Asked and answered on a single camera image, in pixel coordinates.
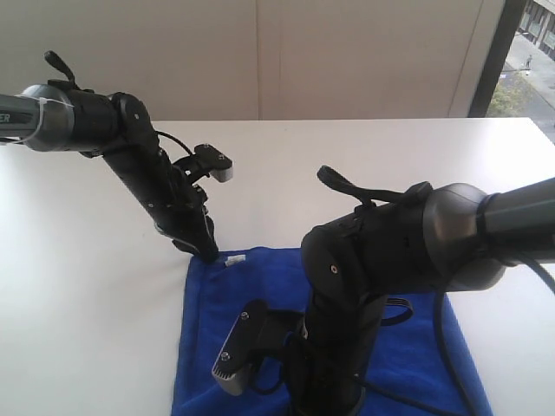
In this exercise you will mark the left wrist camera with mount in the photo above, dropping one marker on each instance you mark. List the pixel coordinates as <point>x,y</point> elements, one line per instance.
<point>206,161</point>

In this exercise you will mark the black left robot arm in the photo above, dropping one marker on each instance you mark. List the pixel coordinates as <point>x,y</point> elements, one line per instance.
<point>118,129</point>

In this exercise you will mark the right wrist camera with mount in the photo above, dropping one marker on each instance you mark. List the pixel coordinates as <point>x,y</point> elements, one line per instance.
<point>257,333</point>

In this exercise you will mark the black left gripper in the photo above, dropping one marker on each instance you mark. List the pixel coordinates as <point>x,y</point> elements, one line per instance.
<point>176,207</point>

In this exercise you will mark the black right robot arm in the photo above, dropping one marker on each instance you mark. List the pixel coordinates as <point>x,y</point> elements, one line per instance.
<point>447,239</point>

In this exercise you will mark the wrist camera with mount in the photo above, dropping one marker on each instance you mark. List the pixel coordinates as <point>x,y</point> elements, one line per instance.
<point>257,333</point>
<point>206,161</point>

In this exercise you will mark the dark window frame post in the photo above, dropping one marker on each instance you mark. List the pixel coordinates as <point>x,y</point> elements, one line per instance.
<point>503,35</point>

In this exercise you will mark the blue microfibre cloth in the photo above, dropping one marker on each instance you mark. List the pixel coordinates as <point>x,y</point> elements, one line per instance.
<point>405,359</point>

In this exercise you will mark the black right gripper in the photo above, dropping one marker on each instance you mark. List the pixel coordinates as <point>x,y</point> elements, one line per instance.
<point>336,349</point>

